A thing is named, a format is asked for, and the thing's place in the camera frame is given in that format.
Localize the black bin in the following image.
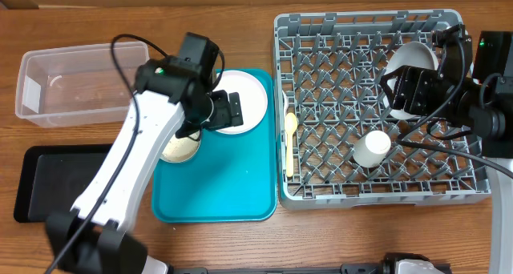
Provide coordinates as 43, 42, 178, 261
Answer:
14, 144, 111, 223

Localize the white plastic fork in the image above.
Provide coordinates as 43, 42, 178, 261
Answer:
282, 91, 289, 117

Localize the grey bowl with rice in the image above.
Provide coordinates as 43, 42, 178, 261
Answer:
160, 131, 201, 163

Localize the yellow plastic spoon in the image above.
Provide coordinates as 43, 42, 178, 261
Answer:
285, 112, 298, 177

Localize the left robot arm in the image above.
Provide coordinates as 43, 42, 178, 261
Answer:
45, 33, 243, 273

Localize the teal plastic tray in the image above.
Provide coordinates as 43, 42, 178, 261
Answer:
151, 69, 277, 224

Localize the grey dishwasher rack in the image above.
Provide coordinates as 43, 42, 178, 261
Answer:
273, 9, 491, 210

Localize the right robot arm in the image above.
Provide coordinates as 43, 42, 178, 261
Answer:
379, 24, 512, 273

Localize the clear plastic bin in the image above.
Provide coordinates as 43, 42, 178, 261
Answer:
15, 43, 131, 127

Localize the grey plate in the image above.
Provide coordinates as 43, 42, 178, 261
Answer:
385, 42, 438, 120

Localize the white paper cup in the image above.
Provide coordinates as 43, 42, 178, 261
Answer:
353, 131, 391, 167

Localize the pink rimmed white plate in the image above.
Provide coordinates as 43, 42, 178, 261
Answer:
216, 70, 268, 135

